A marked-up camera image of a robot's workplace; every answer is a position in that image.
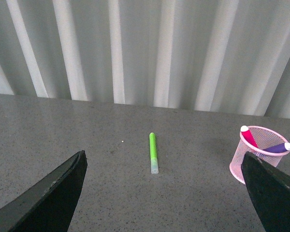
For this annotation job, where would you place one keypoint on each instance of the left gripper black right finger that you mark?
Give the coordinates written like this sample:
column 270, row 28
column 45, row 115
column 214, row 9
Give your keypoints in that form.
column 269, row 191

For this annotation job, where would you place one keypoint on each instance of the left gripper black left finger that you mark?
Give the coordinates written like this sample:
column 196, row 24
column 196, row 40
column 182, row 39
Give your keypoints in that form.
column 49, row 205

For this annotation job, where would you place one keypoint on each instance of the purple highlighter pen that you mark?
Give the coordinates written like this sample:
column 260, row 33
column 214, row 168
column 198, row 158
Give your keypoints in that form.
column 280, row 148

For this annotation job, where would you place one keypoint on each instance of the pink highlighter pen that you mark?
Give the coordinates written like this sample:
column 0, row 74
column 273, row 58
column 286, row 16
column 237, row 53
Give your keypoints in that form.
column 246, row 133

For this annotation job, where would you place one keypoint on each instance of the pink mesh pen cup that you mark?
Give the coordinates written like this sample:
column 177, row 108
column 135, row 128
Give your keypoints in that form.
column 264, row 138

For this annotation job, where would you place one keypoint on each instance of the green highlighter pen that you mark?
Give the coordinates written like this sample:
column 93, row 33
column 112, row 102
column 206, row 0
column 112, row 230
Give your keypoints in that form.
column 153, row 154

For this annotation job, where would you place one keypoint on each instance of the white pleated curtain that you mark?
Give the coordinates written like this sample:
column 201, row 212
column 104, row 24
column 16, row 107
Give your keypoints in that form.
column 229, row 56

